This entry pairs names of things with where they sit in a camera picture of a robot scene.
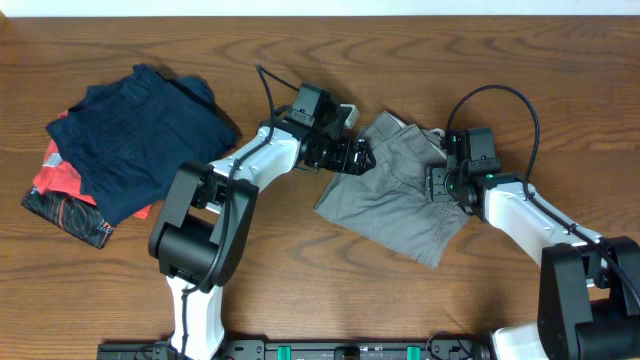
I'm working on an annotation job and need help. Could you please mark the grey shorts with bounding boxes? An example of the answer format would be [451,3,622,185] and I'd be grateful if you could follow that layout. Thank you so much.
[314,112,469,269]

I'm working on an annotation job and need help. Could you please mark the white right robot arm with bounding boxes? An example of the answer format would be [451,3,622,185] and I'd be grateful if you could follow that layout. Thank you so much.
[426,159,639,360]

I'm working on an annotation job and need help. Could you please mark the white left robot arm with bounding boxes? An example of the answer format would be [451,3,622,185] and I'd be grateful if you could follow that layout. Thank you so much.
[148,126,376,359]

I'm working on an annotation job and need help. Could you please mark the navy blue folded garment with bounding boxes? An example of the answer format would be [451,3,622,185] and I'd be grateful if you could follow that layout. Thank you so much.
[46,64,237,226]

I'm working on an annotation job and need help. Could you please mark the black patterned folded garment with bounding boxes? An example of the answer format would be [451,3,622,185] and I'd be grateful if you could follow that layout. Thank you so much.
[21,187,115,249]

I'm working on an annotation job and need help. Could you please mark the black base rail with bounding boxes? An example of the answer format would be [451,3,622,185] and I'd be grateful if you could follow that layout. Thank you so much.
[96,332,497,360]

